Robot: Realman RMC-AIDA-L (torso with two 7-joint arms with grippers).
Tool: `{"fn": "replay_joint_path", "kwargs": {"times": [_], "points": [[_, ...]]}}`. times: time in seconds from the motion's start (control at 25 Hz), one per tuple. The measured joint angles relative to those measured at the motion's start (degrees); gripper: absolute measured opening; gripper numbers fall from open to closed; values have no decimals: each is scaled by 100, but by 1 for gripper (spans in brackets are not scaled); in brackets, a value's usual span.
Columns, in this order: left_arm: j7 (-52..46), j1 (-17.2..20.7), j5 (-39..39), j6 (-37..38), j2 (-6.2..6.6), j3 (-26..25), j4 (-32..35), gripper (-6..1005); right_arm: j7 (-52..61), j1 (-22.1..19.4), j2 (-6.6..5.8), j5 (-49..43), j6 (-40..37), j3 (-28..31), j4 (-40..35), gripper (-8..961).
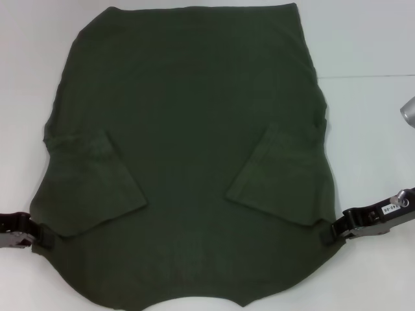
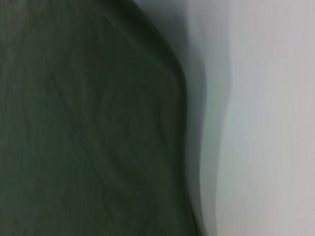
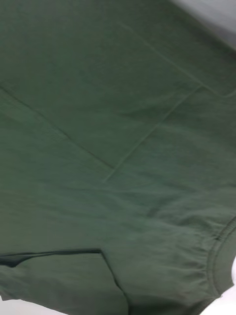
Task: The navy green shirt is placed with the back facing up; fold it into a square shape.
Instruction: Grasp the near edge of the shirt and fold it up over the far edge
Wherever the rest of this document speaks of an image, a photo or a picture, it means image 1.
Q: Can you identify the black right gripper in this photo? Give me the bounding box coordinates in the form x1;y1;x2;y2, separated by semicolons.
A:
319;186;415;249

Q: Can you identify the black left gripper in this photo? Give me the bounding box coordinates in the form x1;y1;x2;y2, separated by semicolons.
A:
0;210;54;251

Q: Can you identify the dark green shirt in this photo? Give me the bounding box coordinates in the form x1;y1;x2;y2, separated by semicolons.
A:
28;2;345;308

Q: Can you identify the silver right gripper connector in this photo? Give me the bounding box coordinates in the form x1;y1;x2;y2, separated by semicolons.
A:
390;190;410;209

